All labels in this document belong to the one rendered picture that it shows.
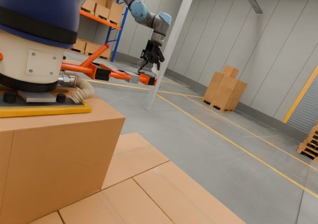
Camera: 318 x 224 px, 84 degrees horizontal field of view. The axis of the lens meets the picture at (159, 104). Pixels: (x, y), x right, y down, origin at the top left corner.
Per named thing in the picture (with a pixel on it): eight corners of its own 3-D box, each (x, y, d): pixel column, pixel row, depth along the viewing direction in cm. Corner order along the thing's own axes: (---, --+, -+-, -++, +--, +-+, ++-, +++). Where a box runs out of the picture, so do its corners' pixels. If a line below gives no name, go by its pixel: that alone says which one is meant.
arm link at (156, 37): (158, 35, 104) (168, 38, 100) (155, 42, 105) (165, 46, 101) (150, 30, 98) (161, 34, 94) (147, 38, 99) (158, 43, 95)
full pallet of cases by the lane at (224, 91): (221, 111, 689) (243, 69, 642) (201, 100, 752) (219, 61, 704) (233, 112, 778) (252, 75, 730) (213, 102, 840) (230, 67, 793)
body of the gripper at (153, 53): (139, 58, 101) (145, 38, 98) (148, 61, 108) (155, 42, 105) (148, 63, 97) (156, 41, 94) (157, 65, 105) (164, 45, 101)
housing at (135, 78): (129, 83, 92) (132, 75, 91) (121, 78, 95) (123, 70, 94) (138, 84, 98) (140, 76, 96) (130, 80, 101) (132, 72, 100)
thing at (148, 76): (146, 85, 102) (149, 77, 101) (137, 80, 106) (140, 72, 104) (154, 86, 109) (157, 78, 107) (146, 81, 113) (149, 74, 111)
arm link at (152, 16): (135, 3, 90) (155, 11, 90) (140, 9, 101) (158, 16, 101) (130, 19, 93) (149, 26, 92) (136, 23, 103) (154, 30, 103)
